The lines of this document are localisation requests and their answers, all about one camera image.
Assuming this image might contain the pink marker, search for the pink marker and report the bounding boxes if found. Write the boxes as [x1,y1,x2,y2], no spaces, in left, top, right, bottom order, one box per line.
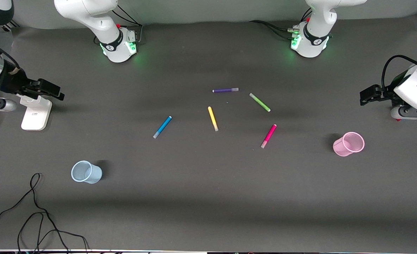
[260,124,277,149]

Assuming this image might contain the blue marker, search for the blue marker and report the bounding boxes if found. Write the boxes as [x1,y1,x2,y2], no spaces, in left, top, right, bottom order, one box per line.
[153,116,172,139]

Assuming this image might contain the white stand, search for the white stand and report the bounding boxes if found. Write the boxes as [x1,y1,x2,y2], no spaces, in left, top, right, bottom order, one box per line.
[20,95,52,131]

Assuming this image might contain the pink mesh cup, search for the pink mesh cup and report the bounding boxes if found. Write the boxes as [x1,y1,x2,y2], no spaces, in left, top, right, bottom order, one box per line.
[333,132,365,157]

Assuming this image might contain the light blue cup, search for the light blue cup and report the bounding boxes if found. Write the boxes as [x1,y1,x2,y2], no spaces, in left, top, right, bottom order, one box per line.
[71,161,103,185]

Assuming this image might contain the green marker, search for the green marker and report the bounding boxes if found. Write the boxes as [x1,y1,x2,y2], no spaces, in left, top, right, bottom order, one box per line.
[249,93,271,113]

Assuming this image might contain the yellow marker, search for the yellow marker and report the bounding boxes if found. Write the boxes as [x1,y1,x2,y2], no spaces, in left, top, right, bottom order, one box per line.
[208,106,219,132]

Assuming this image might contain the left arm black cable bundle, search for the left arm black cable bundle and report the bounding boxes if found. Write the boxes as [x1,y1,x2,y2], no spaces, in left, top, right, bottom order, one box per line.
[381,54,417,93]

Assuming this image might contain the aluminium frame rail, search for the aluminium frame rail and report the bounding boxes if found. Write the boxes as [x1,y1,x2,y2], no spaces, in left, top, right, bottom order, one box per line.
[1,20,20,33]

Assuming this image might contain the loose black cable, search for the loose black cable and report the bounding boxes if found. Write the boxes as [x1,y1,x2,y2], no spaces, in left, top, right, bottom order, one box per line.
[0,173,89,254]

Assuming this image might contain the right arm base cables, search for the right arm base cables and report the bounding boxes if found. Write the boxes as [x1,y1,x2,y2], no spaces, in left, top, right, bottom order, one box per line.
[111,5,144,45]

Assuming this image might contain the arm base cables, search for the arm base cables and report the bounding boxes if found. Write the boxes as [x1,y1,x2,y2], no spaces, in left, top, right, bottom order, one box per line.
[111,5,144,45]
[249,8,312,40]

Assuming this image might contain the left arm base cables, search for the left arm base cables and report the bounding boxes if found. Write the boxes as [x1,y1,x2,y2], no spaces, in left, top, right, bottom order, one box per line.
[249,8,312,40]

